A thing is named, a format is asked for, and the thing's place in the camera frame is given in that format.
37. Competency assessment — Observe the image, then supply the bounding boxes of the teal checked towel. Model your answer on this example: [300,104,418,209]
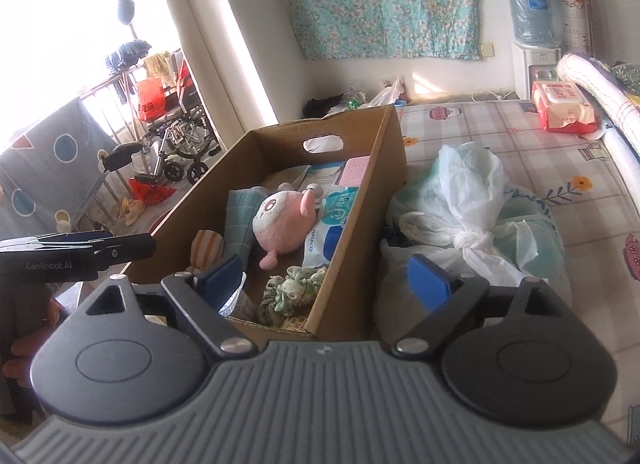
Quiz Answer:
[222,187,268,270]

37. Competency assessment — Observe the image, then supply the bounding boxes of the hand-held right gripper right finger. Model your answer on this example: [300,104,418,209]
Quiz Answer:
[392,253,576,360]

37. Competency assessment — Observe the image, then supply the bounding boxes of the orange white striped cloth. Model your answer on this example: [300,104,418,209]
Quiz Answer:
[190,229,226,275]

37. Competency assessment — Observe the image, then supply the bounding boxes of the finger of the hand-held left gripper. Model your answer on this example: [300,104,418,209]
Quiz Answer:
[87,233,157,267]
[0,230,115,251]

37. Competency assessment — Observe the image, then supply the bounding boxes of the green leaf print pillow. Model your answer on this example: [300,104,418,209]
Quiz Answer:
[611,62,640,90]

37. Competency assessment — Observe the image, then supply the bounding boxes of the cardboard box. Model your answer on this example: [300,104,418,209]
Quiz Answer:
[124,104,408,342]

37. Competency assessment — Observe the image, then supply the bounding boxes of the clear plastic bag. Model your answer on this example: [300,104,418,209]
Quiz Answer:
[357,77,406,109]

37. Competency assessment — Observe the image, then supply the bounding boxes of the wheelchair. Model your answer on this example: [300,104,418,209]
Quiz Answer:
[132,49,223,182]

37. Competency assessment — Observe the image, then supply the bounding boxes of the black cloth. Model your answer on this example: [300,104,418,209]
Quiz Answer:
[302,94,346,117]

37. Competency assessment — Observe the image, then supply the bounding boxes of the pink wet wipes pack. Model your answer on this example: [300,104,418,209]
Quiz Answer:
[531,80,603,134]

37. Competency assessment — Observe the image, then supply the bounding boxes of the clear plastic packet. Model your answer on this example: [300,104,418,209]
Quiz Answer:
[217,271,266,320]

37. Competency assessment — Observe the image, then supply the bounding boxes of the pink plush toy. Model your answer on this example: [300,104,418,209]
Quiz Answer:
[251,181,318,270]

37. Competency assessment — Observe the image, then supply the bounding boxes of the white and pale blue box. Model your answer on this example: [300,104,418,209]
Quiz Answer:
[300,160,351,190]

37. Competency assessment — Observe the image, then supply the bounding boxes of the person's left hand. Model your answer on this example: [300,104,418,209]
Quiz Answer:
[0,335,40,390]

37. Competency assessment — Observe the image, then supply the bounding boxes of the grey blanket with circles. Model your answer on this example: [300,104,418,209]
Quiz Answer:
[0,97,121,245]

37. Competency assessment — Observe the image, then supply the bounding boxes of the green ruffled cloth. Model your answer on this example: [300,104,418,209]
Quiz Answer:
[257,265,328,327]

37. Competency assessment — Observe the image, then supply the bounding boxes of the pink sponge cloth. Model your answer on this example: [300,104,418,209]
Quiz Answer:
[336,155,372,186]

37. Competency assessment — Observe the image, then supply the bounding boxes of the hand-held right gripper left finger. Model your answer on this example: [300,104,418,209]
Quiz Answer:
[82,251,258,360]

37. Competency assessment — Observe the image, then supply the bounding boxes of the rolled printed mat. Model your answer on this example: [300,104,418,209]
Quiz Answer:
[556,0,596,59]

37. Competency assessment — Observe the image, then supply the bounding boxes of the blue water cooler bottle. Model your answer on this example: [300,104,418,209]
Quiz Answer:
[505,0,557,48]

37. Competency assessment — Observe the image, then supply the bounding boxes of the white plastic bag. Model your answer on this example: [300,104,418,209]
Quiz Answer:
[377,141,573,340]

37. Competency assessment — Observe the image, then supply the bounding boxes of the blue hanging cloth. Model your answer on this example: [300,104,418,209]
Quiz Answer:
[104,38,152,76]

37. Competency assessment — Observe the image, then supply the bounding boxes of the blue wet wipes pack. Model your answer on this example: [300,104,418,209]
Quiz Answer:
[301,185,362,269]

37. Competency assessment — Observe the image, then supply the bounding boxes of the white water dispenser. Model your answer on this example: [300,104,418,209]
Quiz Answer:
[511,40,563,101]

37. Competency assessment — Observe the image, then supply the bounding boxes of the white cable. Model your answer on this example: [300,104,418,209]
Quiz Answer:
[472,88,518,101]

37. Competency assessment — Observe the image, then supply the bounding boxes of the yellow hanging towel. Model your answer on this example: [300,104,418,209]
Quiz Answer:
[142,50,173,82]

